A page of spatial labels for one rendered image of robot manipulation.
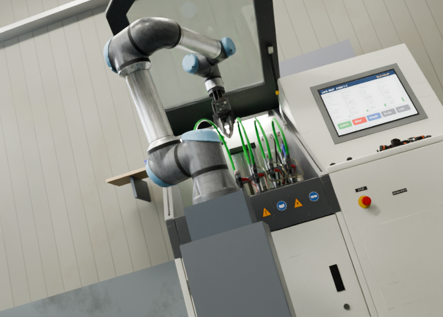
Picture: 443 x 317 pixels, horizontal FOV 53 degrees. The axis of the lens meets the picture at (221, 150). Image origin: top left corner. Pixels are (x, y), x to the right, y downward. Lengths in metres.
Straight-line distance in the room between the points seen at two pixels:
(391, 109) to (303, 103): 0.43
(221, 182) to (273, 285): 0.32
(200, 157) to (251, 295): 0.42
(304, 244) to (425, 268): 0.47
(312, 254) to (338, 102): 0.83
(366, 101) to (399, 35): 2.93
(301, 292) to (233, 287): 0.65
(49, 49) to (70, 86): 0.58
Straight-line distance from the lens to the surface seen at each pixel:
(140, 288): 4.89
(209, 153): 1.32
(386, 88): 2.39
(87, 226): 5.14
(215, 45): 1.70
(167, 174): 1.41
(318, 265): 1.84
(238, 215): 1.25
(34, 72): 5.89
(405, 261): 1.92
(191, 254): 1.24
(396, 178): 1.95
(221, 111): 1.81
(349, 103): 2.30
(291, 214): 1.83
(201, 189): 1.30
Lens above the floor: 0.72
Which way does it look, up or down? 14 degrees up
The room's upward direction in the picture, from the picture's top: 16 degrees counter-clockwise
